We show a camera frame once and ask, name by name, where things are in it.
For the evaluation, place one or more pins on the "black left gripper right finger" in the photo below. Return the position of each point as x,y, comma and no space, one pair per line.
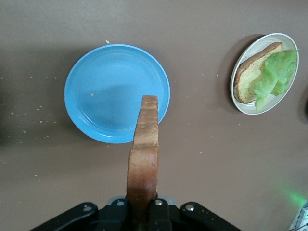
168,219

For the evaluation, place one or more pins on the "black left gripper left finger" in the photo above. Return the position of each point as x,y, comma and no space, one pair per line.
108,216

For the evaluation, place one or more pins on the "brown bread slice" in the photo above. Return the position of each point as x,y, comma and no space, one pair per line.
250,74
144,156

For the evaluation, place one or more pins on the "green lettuce leaf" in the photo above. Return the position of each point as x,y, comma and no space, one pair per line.
276,74

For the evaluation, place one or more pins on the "beige plate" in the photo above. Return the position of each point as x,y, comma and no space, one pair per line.
243,106

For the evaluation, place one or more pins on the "blue plate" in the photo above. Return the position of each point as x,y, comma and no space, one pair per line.
106,79

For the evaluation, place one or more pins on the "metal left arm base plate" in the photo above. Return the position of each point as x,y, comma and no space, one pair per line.
300,219

